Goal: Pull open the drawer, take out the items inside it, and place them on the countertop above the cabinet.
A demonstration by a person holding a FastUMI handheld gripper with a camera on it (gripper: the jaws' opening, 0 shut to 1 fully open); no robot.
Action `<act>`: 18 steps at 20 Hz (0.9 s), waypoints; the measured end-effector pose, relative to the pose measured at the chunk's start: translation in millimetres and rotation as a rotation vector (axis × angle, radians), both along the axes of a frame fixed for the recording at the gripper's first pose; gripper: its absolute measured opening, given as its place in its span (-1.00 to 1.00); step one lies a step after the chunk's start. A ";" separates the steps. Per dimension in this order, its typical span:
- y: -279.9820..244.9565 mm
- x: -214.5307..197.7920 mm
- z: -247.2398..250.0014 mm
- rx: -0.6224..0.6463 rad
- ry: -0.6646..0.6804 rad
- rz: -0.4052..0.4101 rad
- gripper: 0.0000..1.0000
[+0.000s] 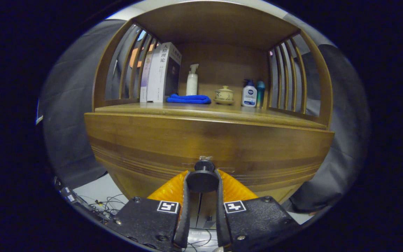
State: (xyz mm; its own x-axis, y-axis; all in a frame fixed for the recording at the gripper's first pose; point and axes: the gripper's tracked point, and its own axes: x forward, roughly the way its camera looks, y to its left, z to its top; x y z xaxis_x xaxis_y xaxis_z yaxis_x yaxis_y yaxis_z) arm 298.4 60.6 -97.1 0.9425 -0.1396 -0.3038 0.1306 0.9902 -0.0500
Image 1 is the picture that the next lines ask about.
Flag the black controller box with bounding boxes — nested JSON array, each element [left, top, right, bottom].
[[55, 177, 83, 208]]

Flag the folded blue cloth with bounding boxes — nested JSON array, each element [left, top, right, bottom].
[[167, 93, 212, 105]]

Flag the thick white book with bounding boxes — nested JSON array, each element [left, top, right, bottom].
[[147, 42, 182, 103]]

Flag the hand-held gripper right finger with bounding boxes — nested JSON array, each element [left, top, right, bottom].
[[215, 169, 301, 252]]

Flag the black floor cables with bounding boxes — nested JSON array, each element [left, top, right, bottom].
[[83, 194, 219, 252]]

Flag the white pump bottle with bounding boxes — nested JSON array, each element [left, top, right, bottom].
[[186, 64, 199, 96]]

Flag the wooden countertop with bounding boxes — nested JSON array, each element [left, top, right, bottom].
[[95, 102, 328, 130]]

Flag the beige lidded tea cup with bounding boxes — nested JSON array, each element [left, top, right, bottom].
[[213, 85, 235, 105]]

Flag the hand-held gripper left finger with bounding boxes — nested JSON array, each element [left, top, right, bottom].
[[106, 170, 191, 252]]

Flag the wooden cabinet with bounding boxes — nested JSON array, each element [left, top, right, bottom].
[[84, 0, 335, 228]]

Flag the white lotion bottle blue cap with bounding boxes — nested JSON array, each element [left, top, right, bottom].
[[241, 79, 257, 107]]

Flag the wooden drawer with black knob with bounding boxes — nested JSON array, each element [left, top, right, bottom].
[[84, 112, 335, 194]]

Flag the teal bottle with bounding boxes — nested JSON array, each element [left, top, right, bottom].
[[256, 81, 266, 108]]

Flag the thin pale purple book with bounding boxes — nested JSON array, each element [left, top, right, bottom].
[[140, 51, 153, 103]]

